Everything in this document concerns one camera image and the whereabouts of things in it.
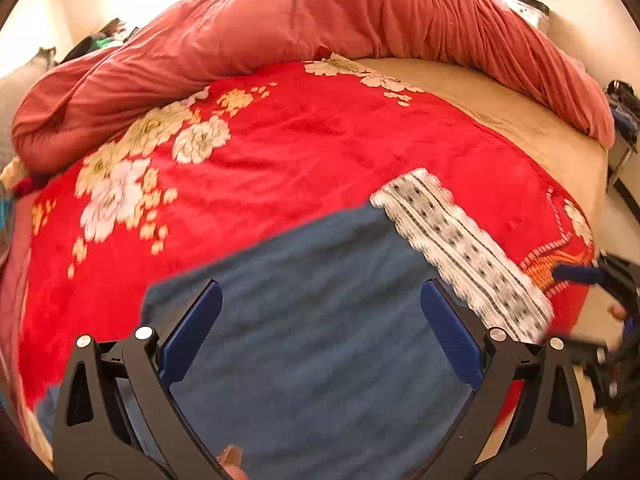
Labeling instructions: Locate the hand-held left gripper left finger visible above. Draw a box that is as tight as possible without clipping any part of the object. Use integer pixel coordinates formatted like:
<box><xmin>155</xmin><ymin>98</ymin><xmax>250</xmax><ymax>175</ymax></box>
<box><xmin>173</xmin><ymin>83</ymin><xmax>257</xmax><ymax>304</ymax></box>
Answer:
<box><xmin>52</xmin><ymin>280</ymin><xmax>236</xmax><ymax>480</ymax></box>

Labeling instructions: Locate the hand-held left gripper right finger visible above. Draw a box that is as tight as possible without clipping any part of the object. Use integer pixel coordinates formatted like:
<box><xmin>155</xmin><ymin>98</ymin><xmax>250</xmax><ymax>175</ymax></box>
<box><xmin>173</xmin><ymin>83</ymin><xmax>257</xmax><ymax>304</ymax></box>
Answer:
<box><xmin>420</xmin><ymin>279</ymin><xmax>587</xmax><ymax>480</ymax></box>

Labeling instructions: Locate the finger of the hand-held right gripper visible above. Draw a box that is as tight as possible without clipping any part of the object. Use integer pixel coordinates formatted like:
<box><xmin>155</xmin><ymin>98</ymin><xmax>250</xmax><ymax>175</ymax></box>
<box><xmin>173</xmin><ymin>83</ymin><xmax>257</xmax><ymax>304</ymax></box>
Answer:
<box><xmin>560</xmin><ymin>332</ymin><xmax>611</xmax><ymax>357</ymax></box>
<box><xmin>552</xmin><ymin>265</ymin><xmax>608</xmax><ymax>287</ymax></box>

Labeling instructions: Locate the blue-grey towel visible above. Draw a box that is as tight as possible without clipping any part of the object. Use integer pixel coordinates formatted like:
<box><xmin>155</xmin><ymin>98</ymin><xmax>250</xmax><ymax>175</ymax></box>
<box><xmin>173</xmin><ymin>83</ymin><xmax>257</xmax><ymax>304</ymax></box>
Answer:
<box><xmin>35</xmin><ymin>167</ymin><xmax>556</xmax><ymax>480</ymax></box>

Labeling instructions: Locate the person's left hand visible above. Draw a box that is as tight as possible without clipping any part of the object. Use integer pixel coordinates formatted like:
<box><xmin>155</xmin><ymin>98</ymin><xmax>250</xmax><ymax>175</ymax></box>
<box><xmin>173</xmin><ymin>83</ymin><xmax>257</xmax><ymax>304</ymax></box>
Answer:
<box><xmin>216</xmin><ymin>444</ymin><xmax>250</xmax><ymax>480</ymax></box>

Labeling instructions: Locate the beige bed sheet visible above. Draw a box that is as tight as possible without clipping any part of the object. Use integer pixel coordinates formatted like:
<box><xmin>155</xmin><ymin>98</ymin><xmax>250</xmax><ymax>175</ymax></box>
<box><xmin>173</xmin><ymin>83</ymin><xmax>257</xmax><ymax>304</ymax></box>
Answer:
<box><xmin>350</xmin><ymin>57</ymin><xmax>611</xmax><ymax>241</ymax></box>

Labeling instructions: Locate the pink quilted pillow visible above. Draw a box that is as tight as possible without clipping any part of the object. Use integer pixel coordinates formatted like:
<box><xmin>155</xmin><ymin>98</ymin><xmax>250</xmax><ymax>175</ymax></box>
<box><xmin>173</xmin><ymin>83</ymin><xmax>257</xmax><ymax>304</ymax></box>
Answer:
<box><xmin>0</xmin><ymin>192</ymin><xmax>38</xmax><ymax>411</ymax></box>

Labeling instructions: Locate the red floral blanket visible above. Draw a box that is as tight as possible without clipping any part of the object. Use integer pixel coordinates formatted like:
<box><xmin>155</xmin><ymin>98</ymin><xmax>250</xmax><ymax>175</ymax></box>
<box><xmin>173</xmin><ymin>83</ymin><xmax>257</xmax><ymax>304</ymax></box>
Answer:
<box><xmin>17</xmin><ymin>57</ymin><xmax>598</xmax><ymax>441</ymax></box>

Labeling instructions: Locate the striped towel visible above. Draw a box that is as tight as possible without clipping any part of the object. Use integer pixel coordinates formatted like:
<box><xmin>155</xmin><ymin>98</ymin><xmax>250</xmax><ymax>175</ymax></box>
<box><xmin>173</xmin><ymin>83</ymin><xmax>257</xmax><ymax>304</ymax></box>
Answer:
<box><xmin>0</xmin><ymin>195</ymin><xmax>15</xmax><ymax>241</ymax></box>

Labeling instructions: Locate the cream cloth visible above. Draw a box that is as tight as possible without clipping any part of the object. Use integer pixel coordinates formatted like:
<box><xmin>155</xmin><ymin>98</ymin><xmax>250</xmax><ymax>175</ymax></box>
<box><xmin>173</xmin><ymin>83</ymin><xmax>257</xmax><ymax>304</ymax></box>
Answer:
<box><xmin>0</xmin><ymin>156</ymin><xmax>28</xmax><ymax>192</ymax></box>

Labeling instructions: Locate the dark clothes pile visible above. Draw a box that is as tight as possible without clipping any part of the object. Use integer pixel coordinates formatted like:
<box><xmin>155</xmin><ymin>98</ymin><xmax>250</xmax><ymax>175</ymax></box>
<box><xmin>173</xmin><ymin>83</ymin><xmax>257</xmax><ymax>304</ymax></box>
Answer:
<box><xmin>57</xmin><ymin>17</ymin><xmax>141</xmax><ymax>63</ymax></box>

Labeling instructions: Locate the pink-red duvet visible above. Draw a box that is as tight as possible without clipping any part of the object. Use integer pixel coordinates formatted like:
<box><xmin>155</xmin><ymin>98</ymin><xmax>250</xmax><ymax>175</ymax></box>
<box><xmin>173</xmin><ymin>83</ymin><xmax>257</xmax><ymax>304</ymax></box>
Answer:
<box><xmin>11</xmin><ymin>0</ymin><xmax>617</xmax><ymax>177</ymax></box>

